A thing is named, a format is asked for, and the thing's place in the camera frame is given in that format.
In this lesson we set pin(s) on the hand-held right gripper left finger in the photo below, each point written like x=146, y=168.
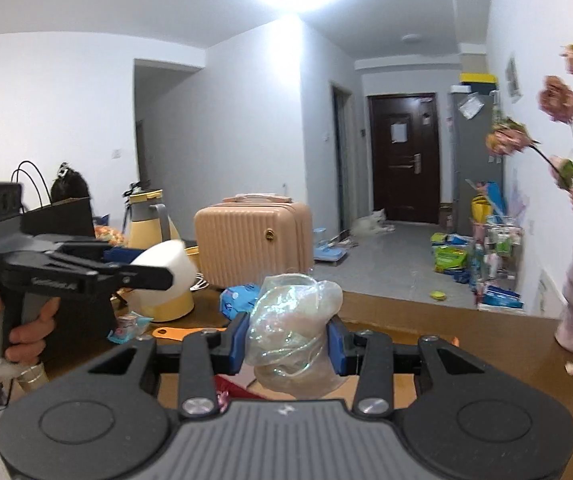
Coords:
x=239, y=342

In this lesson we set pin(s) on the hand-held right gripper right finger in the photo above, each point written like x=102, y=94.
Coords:
x=336, y=349

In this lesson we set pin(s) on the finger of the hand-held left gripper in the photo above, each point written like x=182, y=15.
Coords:
x=141, y=277
x=116, y=254

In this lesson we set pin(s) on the white sponge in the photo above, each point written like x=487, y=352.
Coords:
x=166, y=255

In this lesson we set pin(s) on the clear plastic item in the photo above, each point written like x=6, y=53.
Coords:
x=291, y=325

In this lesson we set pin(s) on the orange cardboard box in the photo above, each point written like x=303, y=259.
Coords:
x=171, y=387

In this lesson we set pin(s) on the person's left hand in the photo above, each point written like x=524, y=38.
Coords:
x=31, y=332

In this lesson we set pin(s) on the orange patterned bag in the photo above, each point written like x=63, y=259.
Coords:
x=109, y=235

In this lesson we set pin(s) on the blue tissue pack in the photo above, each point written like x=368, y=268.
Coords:
x=239, y=300

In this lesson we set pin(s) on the yellow thermos jug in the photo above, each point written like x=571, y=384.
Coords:
x=149, y=225

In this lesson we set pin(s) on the small snack packet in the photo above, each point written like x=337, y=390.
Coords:
x=129, y=327

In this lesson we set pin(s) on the black paper bag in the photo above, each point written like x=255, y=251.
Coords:
x=61, y=217

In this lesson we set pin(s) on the blue pet bowl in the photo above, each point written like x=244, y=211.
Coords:
x=329, y=250

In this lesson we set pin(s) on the pink ribbed suitcase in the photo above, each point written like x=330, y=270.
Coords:
x=251, y=240

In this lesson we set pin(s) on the white pet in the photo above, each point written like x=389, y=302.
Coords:
x=371, y=222

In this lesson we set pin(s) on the green bag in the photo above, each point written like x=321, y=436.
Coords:
x=449, y=257

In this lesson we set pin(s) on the blue flat boxes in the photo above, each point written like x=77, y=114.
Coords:
x=504, y=299

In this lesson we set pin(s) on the dark brown entrance door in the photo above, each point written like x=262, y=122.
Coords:
x=404, y=175

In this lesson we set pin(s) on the interior side door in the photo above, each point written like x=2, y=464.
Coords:
x=341, y=160

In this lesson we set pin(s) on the metal rolling cart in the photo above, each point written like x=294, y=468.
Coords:
x=499, y=250

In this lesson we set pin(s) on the yellow gift bag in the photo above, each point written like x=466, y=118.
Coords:
x=480, y=209

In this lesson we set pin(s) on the white flat panel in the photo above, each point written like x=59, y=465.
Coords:
x=549, y=292

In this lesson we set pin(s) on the grey refrigerator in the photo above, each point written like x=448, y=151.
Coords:
x=471, y=160

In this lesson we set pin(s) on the fallen pink petal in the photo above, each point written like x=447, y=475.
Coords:
x=572, y=368

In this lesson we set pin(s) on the clear hanging plastic bag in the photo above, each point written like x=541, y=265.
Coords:
x=471, y=107

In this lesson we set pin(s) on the yellow box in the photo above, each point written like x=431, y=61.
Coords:
x=476, y=80

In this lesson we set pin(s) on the dried pink flower bouquet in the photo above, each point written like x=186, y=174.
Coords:
x=559, y=97

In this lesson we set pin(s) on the wall electrical panel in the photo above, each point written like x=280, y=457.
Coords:
x=514, y=77

